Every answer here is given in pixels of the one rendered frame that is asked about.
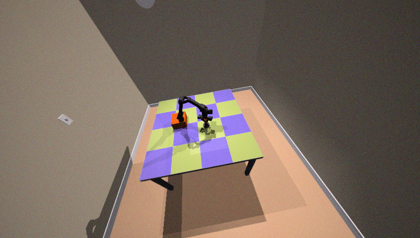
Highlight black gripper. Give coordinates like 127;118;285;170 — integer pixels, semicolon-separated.
198;114;213;122

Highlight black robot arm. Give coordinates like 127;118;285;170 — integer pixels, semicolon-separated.
177;96;212;122

